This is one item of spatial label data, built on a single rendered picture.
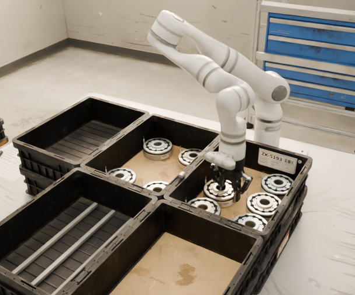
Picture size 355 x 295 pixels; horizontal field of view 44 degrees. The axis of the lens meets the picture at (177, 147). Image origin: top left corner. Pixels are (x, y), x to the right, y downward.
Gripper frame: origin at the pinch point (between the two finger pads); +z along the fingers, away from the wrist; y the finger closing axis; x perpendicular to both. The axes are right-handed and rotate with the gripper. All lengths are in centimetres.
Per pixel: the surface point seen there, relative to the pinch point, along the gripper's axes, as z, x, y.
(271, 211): -0.4, -0.1, -13.8
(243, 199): 2.6, -3.3, -3.1
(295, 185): -7.2, -6.2, -17.4
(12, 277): -7, 61, 17
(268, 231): -7.2, 14.8, -20.3
